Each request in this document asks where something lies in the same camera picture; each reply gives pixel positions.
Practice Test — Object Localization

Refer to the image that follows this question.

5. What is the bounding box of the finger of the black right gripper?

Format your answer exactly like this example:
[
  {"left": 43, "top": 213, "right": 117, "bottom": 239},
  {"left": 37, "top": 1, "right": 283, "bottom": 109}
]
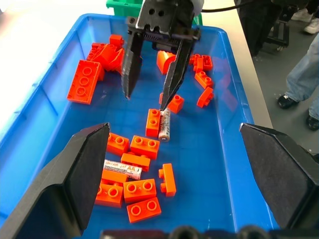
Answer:
[
  {"left": 121, "top": 32, "right": 145, "bottom": 101},
  {"left": 159, "top": 40, "right": 195, "bottom": 112}
]

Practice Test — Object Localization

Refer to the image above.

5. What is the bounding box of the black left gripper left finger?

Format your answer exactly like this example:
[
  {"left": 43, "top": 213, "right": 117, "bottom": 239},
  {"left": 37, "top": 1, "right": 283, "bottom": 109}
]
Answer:
[{"left": 0, "top": 122, "right": 111, "bottom": 239}]

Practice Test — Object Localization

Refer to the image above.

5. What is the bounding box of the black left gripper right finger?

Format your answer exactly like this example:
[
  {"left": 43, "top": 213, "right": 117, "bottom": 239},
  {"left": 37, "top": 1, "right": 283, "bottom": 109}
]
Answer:
[{"left": 239, "top": 122, "right": 319, "bottom": 230}]

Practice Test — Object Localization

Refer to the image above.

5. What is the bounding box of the silver AA battery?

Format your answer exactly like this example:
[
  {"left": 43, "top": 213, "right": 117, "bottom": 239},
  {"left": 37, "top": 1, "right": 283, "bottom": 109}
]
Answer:
[{"left": 158, "top": 108, "right": 172, "bottom": 143}]

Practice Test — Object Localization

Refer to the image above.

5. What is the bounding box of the green plastic bin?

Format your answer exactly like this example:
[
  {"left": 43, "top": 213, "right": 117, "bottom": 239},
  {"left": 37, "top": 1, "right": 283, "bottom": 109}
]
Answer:
[{"left": 105, "top": 0, "right": 204, "bottom": 26}]

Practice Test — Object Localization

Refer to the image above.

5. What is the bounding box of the blue plastic bin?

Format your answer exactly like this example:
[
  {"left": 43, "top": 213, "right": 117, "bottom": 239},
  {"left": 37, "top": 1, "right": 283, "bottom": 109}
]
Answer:
[{"left": 0, "top": 13, "right": 280, "bottom": 239}]

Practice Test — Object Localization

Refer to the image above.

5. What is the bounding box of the orange arch brick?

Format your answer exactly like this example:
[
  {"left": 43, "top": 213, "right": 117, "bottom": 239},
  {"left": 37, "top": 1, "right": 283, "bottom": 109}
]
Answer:
[{"left": 156, "top": 50, "right": 176, "bottom": 75}]

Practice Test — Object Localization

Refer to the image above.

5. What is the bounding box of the orange slope brick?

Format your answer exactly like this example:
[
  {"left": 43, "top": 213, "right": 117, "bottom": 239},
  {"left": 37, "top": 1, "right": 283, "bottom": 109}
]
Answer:
[{"left": 98, "top": 44, "right": 126, "bottom": 75}]

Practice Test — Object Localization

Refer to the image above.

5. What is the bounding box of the orange two-stud brick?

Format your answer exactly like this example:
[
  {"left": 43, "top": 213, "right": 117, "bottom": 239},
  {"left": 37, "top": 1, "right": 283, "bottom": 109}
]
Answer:
[
  {"left": 196, "top": 86, "right": 215, "bottom": 109},
  {"left": 123, "top": 178, "right": 158, "bottom": 205},
  {"left": 94, "top": 182, "right": 125, "bottom": 209},
  {"left": 145, "top": 108, "right": 161, "bottom": 138},
  {"left": 100, "top": 169, "right": 129, "bottom": 186},
  {"left": 106, "top": 132, "right": 130, "bottom": 156},
  {"left": 126, "top": 197, "right": 162, "bottom": 224},
  {"left": 194, "top": 70, "right": 215, "bottom": 90},
  {"left": 120, "top": 152, "right": 152, "bottom": 173},
  {"left": 158, "top": 163, "right": 177, "bottom": 198},
  {"left": 130, "top": 134, "right": 160, "bottom": 160}
]

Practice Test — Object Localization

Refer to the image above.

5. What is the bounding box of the small orange square brick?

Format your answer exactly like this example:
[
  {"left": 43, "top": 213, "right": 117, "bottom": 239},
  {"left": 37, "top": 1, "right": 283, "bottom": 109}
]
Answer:
[
  {"left": 109, "top": 34, "right": 125, "bottom": 48},
  {"left": 159, "top": 92, "right": 185, "bottom": 115}
]

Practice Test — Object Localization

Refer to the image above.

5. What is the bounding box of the large orange eight-stud brick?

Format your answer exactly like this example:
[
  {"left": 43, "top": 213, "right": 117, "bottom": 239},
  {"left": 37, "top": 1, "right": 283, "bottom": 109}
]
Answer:
[{"left": 66, "top": 59, "right": 105, "bottom": 104}]

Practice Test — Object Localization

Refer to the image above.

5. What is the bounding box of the black sneaker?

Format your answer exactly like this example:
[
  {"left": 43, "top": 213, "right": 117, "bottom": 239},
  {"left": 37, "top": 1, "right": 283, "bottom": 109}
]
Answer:
[
  {"left": 306, "top": 115, "right": 319, "bottom": 131},
  {"left": 277, "top": 93, "right": 300, "bottom": 110}
]

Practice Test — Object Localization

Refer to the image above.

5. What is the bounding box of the white AA battery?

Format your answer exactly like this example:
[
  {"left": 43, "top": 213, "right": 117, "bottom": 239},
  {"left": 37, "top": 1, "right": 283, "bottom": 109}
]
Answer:
[{"left": 103, "top": 159, "right": 143, "bottom": 181}]

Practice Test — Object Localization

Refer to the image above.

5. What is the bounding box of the black wheeled stand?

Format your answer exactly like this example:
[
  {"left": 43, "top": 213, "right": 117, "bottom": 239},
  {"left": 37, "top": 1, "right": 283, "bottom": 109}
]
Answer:
[{"left": 238, "top": 0, "right": 292, "bottom": 57}]

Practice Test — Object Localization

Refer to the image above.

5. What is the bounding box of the person in blue jeans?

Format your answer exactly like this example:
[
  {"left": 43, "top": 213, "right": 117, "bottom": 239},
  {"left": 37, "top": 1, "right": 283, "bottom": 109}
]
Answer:
[{"left": 285, "top": 31, "right": 319, "bottom": 120}]

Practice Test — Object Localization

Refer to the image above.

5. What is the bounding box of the white sneaker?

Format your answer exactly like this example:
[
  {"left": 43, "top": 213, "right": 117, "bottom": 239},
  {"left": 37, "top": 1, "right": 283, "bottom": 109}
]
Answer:
[
  {"left": 303, "top": 17, "right": 319, "bottom": 35},
  {"left": 291, "top": 8, "right": 314, "bottom": 22}
]

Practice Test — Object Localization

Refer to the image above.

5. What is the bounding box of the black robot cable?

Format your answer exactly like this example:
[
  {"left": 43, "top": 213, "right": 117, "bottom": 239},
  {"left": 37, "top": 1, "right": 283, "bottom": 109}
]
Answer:
[{"left": 200, "top": 4, "right": 240, "bottom": 13}]

